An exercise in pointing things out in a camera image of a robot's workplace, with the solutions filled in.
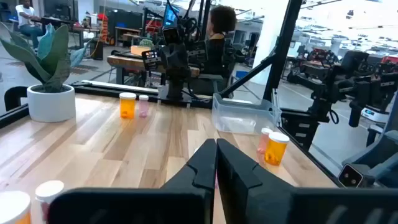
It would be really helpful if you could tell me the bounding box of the black background desk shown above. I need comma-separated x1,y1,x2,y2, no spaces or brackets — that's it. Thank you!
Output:
40,17,100,47

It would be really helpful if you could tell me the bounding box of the black curved object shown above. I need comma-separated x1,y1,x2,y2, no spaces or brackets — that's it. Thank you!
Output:
4,86,29,112

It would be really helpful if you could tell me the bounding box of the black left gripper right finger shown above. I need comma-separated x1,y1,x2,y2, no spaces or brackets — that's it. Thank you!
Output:
216,138,398,224

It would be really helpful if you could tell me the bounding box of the grey-blue chair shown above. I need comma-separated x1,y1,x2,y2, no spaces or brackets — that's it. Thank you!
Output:
341,93,398,187

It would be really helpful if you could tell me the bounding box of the clear plastic bin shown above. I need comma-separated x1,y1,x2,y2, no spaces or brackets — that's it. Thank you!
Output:
211,92,282,135

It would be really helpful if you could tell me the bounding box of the black cabinet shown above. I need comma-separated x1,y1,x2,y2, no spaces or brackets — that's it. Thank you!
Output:
107,9,144,38

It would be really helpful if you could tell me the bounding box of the brown wooden workbench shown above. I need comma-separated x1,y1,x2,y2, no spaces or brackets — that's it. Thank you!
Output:
106,54,200,86

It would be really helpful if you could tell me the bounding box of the green plant in white pot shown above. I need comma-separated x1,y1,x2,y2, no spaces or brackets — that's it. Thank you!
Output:
0,21,94,123

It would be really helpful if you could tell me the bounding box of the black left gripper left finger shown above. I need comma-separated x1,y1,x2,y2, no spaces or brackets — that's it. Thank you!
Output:
47,138,218,224

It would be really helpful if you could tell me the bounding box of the orange coiled hose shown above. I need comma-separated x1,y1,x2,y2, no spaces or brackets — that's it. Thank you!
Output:
99,14,109,44

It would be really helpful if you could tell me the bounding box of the tan cardboard box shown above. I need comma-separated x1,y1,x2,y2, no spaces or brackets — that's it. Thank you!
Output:
130,45,152,56

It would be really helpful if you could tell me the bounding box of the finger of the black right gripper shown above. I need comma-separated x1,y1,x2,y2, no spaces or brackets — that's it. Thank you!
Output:
176,46,187,68
167,46,177,68

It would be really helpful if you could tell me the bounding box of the blue lit monitor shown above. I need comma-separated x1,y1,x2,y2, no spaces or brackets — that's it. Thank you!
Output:
163,2,181,29

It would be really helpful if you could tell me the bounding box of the person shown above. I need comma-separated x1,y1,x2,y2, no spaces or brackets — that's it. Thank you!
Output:
15,0,44,50
189,4,238,94

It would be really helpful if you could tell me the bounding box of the small black silver camera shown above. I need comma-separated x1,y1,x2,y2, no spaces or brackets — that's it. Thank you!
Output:
338,164,364,189

